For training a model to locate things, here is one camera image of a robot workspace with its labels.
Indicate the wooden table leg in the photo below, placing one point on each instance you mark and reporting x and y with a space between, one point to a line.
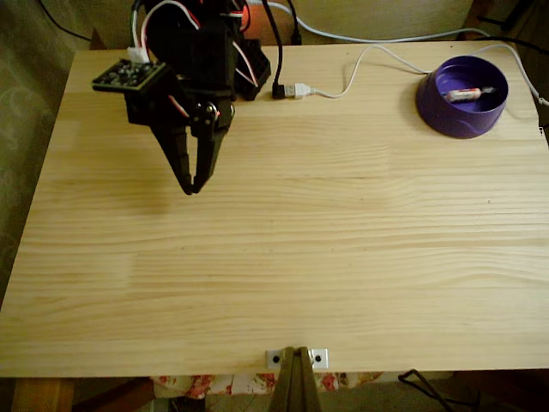
43 397

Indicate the white candy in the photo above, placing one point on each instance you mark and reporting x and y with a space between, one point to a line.
465 94

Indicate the pale sofa cushion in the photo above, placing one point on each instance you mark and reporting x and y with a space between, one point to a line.
386 17

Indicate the camera circuit board with lens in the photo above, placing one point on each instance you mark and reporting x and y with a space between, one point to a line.
128 75

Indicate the floral cloth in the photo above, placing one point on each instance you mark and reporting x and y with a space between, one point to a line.
193 384

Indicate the metal bracket with screws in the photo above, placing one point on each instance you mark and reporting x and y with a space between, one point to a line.
269 364

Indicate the purple plastic bowl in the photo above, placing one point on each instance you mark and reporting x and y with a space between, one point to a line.
454 124

